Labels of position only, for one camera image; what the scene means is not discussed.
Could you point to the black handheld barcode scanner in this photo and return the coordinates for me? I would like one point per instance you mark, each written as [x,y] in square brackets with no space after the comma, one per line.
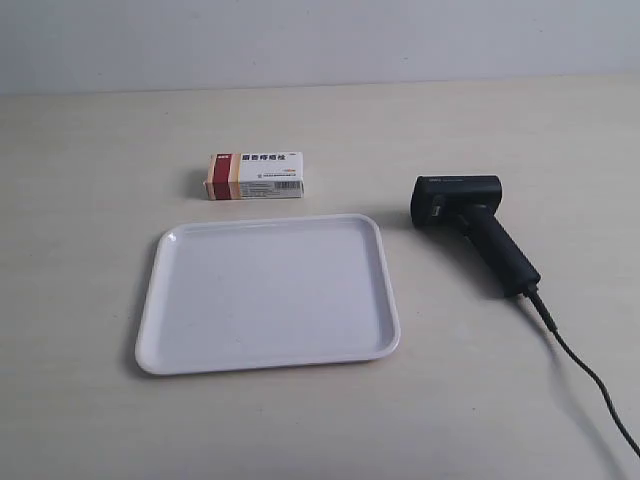
[468,204]

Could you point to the white plastic tray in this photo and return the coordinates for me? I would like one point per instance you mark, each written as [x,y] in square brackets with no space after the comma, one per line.
[268,293]

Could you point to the white red medicine box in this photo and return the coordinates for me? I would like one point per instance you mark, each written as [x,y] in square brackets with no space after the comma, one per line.
[255,175]

